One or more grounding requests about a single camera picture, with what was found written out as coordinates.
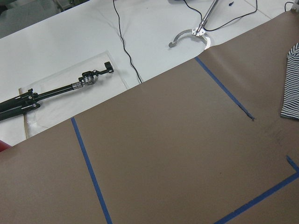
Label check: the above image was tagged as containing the navy white striped polo shirt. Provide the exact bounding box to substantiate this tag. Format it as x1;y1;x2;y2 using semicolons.
280;43;299;120

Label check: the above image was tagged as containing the silver grabber claw tool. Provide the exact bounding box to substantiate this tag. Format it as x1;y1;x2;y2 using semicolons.
168;0;218;50

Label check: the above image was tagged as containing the clear plastic sheet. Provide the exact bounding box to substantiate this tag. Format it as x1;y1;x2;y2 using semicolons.
19;51;128;138

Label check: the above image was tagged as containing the black folded tripod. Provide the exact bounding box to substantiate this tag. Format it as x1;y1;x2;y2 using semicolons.
0;62;114;120

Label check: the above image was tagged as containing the black cable on white table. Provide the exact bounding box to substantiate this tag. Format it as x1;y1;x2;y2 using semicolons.
113;0;143;84

